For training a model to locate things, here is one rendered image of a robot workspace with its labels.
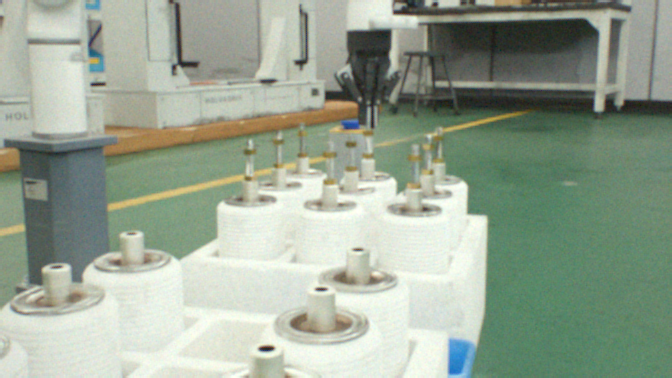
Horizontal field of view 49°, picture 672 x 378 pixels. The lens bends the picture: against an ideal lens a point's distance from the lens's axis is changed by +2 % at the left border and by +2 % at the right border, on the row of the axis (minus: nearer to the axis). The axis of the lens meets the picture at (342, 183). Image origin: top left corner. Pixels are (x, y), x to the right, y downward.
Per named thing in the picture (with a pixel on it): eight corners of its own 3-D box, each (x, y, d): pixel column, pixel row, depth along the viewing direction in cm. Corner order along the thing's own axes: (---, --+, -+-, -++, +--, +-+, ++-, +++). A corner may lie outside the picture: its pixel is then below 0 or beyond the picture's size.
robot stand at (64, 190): (14, 293, 143) (1, 138, 137) (77, 273, 155) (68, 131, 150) (65, 306, 135) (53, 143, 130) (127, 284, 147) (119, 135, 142)
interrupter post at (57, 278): (37, 307, 63) (34, 270, 62) (55, 298, 65) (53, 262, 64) (62, 310, 62) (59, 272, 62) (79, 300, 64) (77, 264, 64)
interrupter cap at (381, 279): (307, 293, 66) (307, 285, 66) (330, 269, 73) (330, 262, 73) (389, 300, 64) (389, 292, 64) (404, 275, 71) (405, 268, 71)
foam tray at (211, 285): (182, 384, 104) (178, 260, 100) (278, 294, 141) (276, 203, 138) (461, 420, 94) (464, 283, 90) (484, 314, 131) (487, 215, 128)
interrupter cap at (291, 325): (258, 343, 55) (258, 334, 55) (291, 308, 62) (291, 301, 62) (356, 354, 53) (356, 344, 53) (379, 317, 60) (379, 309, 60)
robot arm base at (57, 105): (24, 137, 138) (16, 44, 135) (66, 133, 146) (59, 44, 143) (57, 140, 133) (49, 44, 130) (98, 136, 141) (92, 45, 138)
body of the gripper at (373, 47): (375, 27, 125) (374, 83, 127) (334, 26, 120) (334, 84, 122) (404, 26, 119) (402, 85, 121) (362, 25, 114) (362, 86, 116)
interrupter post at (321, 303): (302, 333, 57) (301, 292, 56) (311, 322, 59) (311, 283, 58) (332, 336, 56) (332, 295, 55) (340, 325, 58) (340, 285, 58)
